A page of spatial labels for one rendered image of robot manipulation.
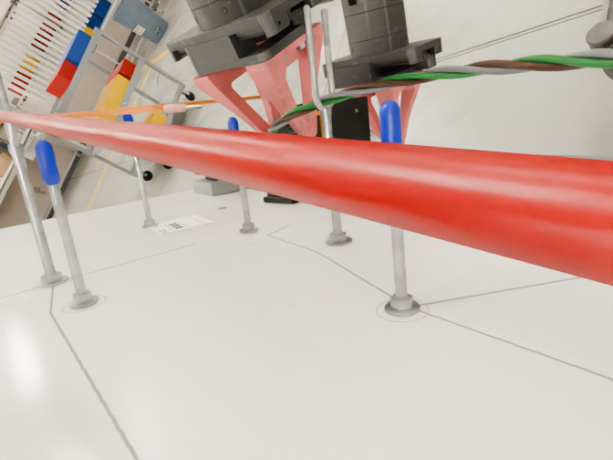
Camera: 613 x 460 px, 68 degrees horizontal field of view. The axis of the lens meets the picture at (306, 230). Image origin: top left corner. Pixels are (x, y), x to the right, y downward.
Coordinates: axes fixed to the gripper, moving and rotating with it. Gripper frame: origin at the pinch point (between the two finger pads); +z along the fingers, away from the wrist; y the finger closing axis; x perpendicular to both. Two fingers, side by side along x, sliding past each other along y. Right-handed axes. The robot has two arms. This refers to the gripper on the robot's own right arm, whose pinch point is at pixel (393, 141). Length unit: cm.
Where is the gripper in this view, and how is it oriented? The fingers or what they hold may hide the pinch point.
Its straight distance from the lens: 50.1
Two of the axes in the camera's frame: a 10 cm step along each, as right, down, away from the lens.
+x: 6.1, -4.4, 6.6
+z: 2.2, 8.9, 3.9
